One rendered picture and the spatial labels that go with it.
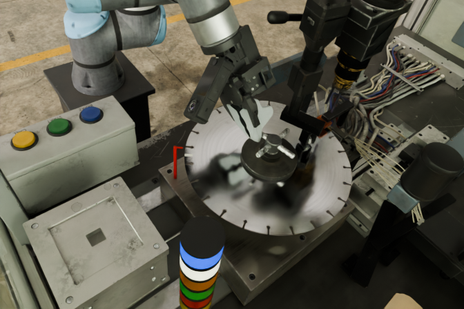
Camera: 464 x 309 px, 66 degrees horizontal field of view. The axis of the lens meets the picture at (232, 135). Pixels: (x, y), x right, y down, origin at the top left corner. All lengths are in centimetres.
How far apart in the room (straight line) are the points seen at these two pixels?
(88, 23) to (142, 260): 62
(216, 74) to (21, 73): 204
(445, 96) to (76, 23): 119
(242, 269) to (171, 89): 171
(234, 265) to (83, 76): 69
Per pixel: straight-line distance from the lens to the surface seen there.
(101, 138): 81
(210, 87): 58
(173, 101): 219
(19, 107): 231
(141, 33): 105
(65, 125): 83
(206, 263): 37
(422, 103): 137
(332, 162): 74
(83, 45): 105
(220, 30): 57
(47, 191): 87
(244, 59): 63
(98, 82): 111
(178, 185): 77
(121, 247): 66
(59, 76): 122
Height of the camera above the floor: 149
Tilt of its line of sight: 47 degrees down
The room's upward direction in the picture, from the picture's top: 10 degrees clockwise
